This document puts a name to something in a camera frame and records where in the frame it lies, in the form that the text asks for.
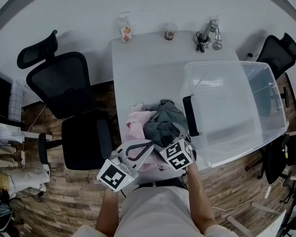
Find black mesh office chair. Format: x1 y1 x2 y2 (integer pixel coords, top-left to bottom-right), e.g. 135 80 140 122
256 32 296 80
16 29 114 171

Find clear bottle with orange label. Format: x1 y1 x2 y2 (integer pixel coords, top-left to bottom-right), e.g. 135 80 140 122
117 12 133 44

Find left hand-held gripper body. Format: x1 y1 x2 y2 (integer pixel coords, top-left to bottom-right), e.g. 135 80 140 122
96 139 156 194

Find pink clothes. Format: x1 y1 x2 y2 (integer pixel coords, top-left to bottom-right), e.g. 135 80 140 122
124 102 170 173

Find white floor cable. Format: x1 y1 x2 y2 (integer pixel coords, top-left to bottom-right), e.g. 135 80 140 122
211 186 272 211

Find black coiled cable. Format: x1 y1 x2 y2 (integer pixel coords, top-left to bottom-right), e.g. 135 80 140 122
195 32 207 54

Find black backpack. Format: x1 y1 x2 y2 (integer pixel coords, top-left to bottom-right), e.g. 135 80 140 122
0 188 16 232

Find person's left forearm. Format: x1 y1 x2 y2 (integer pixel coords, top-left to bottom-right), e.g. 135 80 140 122
95 188 121 237

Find person's right forearm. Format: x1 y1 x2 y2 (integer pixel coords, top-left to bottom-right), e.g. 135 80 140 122
185 165 217 232

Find white checked cloth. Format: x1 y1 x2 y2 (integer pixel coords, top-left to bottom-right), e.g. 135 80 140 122
8 79 28 122

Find person's white shirt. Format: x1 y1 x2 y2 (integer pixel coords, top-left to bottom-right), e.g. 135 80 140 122
71 185 239 237

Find black bag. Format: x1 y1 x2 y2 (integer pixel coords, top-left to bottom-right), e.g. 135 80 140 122
263 133 290 185

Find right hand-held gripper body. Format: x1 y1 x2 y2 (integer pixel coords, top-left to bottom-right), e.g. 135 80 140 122
160 122 194 172

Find clear plastic basket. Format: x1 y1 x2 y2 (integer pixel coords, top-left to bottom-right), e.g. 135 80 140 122
181 60 290 168

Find stack of beige cushions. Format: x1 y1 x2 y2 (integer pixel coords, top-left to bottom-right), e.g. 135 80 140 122
0 144 50 191

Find dark grey clothes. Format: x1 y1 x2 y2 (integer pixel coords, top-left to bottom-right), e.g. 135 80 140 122
143 98 188 148

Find clear cup with sweets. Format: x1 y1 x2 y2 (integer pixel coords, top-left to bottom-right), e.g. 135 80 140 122
163 22 179 41

